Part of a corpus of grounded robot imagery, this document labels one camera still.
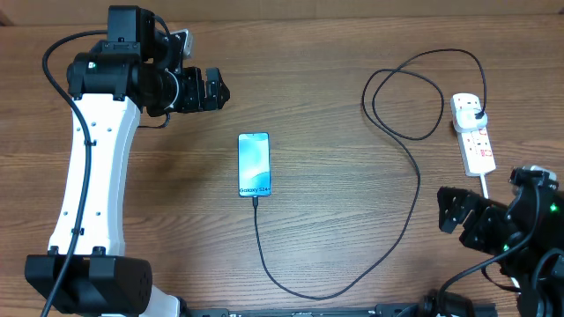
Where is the Samsung Galaxy smartphone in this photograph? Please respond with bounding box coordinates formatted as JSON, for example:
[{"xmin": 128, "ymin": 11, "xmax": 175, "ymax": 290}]
[{"xmin": 238, "ymin": 132, "xmax": 271, "ymax": 197}]

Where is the black USB charging cable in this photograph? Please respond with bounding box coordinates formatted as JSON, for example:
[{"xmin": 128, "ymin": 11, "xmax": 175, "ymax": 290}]
[{"xmin": 251, "ymin": 48, "xmax": 488, "ymax": 302}]

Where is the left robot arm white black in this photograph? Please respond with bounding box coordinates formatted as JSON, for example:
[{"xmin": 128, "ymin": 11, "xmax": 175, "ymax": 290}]
[{"xmin": 25, "ymin": 5, "xmax": 230, "ymax": 316}]

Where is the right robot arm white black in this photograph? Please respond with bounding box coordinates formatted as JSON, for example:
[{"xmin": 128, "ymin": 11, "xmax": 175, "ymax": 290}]
[{"xmin": 419, "ymin": 166, "xmax": 563, "ymax": 317}]

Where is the white charger plug adapter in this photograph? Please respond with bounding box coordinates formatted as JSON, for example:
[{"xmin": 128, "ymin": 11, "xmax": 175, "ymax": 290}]
[{"xmin": 453, "ymin": 109, "xmax": 488, "ymax": 133}]

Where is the white power strip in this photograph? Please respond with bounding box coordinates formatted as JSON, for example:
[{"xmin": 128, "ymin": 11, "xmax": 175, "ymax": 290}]
[{"xmin": 450, "ymin": 92, "xmax": 496, "ymax": 177}]

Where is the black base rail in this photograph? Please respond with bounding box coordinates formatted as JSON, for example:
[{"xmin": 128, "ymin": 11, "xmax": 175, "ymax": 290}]
[{"xmin": 184, "ymin": 301, "xmax": 499, "ymax": 317}]

